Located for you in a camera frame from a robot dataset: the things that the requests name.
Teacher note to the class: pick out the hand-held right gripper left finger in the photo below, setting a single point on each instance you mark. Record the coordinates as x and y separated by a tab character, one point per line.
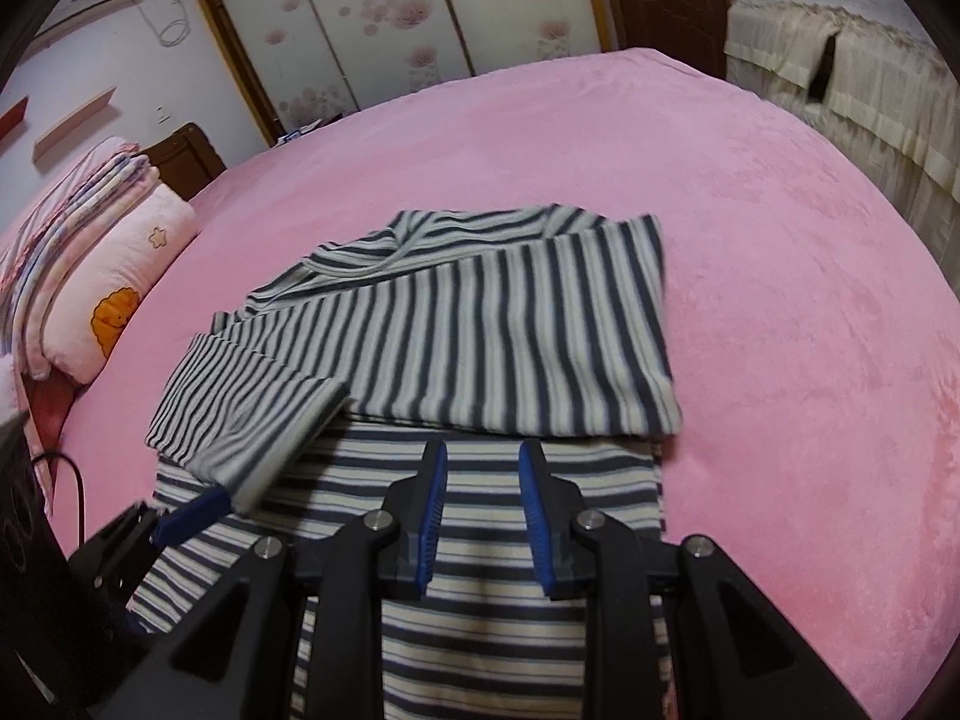
433	510

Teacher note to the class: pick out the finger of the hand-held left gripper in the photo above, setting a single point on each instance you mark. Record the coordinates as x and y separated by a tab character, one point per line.
187	517

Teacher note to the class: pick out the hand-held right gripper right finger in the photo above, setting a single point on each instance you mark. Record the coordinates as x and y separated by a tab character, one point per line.
534	517

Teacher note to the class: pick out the striped long-sleeve shirt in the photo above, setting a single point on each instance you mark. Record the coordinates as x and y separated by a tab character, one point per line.
487	330

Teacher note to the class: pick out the pink pillow with orange print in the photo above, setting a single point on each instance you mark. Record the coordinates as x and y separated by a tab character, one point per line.
127	285

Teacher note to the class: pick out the pink ruffled folded quilt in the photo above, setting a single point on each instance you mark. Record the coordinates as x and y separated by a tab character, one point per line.
67	240

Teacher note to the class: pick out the pink covered bed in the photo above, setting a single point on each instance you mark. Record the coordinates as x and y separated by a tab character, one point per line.
750	277

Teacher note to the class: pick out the dark wooden headboard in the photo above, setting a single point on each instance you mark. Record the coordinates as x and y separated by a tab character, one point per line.
187	161

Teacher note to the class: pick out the blue white box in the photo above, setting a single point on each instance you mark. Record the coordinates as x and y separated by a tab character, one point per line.
289	137

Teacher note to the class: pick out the floral sliding door wardrobe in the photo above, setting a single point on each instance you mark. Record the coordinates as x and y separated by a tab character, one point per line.
390	7

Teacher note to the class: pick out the cream lace covered furniture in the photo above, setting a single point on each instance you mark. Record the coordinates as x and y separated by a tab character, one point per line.
885	67

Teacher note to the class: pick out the wooden wall shelf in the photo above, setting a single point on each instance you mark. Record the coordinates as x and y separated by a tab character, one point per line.
71	126

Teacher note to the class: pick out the red wall shelf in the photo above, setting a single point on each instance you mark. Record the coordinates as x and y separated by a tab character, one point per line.
11	120

